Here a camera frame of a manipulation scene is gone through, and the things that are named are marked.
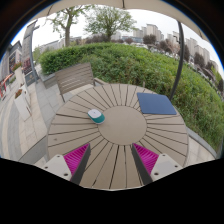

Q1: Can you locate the dark standing sign board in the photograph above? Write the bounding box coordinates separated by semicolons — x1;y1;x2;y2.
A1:
21;19;41;87

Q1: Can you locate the green hedge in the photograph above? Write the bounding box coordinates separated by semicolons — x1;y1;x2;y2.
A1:
39;42;224;151

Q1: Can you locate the white planter box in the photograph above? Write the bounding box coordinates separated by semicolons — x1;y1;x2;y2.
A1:
13;88;33;123

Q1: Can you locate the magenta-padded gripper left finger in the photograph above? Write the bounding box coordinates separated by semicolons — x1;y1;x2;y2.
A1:
41;142;92;186

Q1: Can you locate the dark curved umbrella pole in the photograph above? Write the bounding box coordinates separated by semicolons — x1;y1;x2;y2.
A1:
168;20;185;101

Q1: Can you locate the white and teal computer mouse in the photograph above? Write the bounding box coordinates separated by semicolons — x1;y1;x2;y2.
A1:
87;108;106;125

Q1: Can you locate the bare-trunked leaning tree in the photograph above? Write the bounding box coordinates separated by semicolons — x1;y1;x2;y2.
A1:
46;4;88;48

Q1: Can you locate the round leafy green tree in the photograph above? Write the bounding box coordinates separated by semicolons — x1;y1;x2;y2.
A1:
84;4;138;43

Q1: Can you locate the brown slatted outdoor chair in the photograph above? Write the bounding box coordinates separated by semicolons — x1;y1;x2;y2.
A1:
54;61;108;103

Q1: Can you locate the group of apartment buildings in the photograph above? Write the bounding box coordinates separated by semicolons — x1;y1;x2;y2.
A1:
111;23;214;73

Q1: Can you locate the blue rectangular mouse pad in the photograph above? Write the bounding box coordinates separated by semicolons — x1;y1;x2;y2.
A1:
136;92;178;116

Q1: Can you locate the beige umbrella canopy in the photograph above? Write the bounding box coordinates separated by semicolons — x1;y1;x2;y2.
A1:
31;0;209;43

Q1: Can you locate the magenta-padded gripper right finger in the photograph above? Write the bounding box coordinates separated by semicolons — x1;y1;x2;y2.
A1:
130;142;184;186

